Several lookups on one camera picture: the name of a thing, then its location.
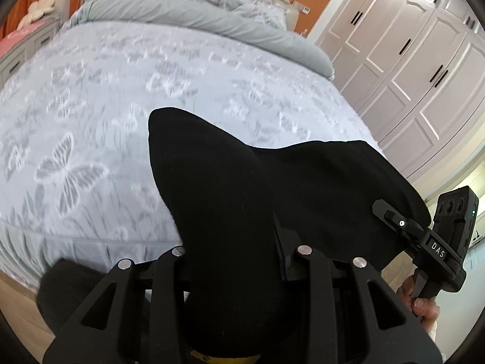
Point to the butterfly print pillow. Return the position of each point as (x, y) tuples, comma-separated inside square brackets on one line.
[(260, 11)]

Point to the grey folded duvet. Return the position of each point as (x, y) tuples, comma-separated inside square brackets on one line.
[(208, 18)]

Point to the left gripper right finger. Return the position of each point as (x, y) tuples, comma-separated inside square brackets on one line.
[(341, 312)]

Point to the flower shaped plush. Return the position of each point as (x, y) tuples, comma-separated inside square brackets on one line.
[(36, 11)]

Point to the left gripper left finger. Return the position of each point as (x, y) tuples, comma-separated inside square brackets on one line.
[(133, 315)]

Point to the pink topped side cabinet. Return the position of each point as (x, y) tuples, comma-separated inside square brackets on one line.
[(21, 45)]

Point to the white wardrobe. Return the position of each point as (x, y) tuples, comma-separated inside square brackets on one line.
[(413, 70)]

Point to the black pants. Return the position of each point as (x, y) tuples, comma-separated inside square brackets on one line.
[(227, 199)]

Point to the person right hand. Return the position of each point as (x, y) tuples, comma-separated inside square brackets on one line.
[(426, 309)]

